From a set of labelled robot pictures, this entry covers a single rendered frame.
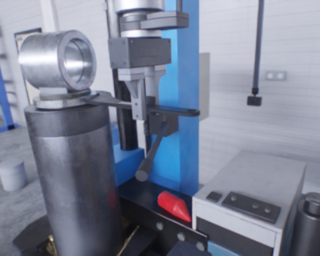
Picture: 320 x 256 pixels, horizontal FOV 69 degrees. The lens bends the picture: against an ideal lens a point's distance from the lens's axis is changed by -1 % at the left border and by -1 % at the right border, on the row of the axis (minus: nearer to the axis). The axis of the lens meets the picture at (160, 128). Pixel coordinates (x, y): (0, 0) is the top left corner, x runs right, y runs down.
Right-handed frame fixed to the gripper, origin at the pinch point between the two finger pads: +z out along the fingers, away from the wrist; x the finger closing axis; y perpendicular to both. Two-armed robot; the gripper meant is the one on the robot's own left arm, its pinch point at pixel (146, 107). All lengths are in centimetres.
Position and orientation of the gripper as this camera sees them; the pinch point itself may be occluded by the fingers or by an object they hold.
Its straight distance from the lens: 48.2
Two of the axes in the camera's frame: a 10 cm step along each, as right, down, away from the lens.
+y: -8.1, -1.4, 5.7
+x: -5.9, 2.7, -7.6
